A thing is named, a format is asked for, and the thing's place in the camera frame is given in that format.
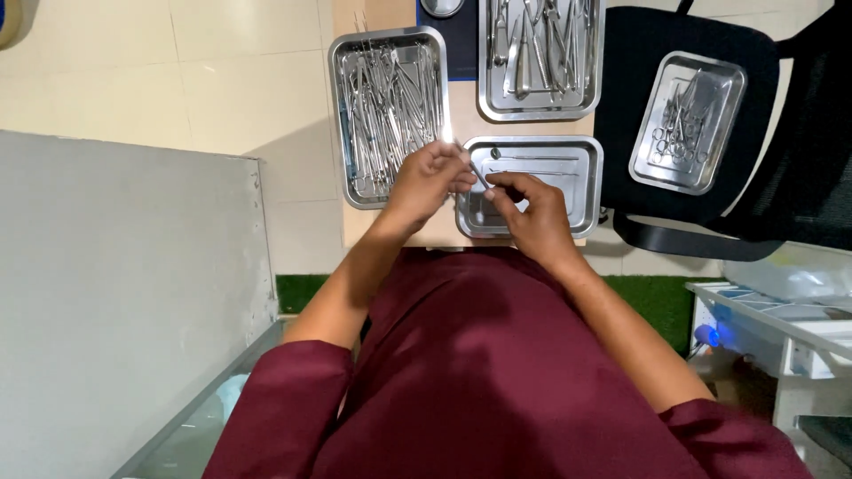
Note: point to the person's right hand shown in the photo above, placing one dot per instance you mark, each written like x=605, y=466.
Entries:
x=539, y=223

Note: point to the person's left hand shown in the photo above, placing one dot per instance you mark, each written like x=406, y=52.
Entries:
x=419, y=189

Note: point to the thin steel dental instrument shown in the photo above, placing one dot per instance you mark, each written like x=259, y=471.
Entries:
x=478, y=174

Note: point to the nearly empty steel tray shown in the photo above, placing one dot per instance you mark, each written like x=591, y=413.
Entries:
x=579, y=199

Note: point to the thin steel dental probe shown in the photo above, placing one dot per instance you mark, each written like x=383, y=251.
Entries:
x=552, y=173

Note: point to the steel dental mouth mirror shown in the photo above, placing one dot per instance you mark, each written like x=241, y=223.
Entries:
x=532, y=158

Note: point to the pile of thin steel instruments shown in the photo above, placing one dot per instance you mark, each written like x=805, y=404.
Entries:
x=389, y=100

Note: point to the long steel instrument tray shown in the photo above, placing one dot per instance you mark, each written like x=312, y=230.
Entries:
x=339, y=133

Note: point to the steel tray with forceps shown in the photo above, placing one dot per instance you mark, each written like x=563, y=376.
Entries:
x=486, y=110

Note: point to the green turf mat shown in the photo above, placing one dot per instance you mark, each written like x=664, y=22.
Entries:
x=655, y=303

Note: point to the dark blue mat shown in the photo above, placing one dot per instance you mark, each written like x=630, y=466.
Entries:
x=459, y=50

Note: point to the maroon scrub top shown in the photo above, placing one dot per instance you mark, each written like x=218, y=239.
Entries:
x=492, y=386

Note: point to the pile of steel scissors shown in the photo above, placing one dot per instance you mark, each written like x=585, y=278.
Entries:
x=682, y=123

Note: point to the pile of steel forceps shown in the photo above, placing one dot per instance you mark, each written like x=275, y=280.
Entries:
x=539, y=46

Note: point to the round steel bowl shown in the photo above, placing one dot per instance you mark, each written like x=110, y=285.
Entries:
x=442, y=6

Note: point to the steel tray with scissors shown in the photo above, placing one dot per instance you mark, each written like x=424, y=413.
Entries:
x=715, y=166

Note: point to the clear plastic bag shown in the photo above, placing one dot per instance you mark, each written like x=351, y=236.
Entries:
x=792, y=276

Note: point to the white storage cart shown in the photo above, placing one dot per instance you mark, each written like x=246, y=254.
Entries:
x=785, y=332

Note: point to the black office chair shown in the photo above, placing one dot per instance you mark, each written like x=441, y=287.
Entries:
x=799, y=146

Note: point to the white partition board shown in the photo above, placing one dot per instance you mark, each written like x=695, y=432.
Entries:
x=126, y=299

